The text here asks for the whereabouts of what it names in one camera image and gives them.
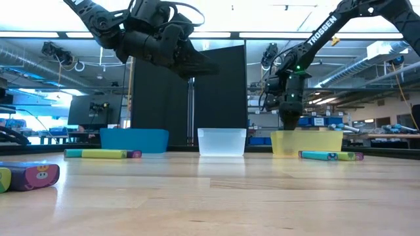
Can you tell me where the wooden workbench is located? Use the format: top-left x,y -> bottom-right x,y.
344,132 -> 420,140

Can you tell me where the yellow translucent plastic bin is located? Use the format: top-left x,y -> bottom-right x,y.
270,130 -> 345,155

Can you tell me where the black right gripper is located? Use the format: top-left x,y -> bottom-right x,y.
278,71 -> 312,131

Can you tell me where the black folding partition screen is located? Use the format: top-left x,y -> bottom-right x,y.
132,45 -> 247,147

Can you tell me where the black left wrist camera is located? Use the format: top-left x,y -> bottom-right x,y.
130,0 -> 194,33

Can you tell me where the green rectangular block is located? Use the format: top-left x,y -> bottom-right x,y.
336,151 -> 356,161
0,167 -> 12,194
81,149 -> 128,160

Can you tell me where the blue plastic bin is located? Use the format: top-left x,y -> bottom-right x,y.
100,128 -> 169,154

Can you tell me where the teal rectangular block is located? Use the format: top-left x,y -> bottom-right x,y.
300,150 -> 339,162
64,149 -> 85,159

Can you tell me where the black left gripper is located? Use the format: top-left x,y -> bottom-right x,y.
154,24 -> 221,79

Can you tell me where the clear plastic bin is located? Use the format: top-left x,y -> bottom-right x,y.
197,127 -> 247,157

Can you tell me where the black ceiling-mounted device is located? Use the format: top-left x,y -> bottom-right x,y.
261,42 -> 280,69
41,41 -> 75,66

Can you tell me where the large dark monitor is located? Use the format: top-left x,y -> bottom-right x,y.
68,94 -> 124,126

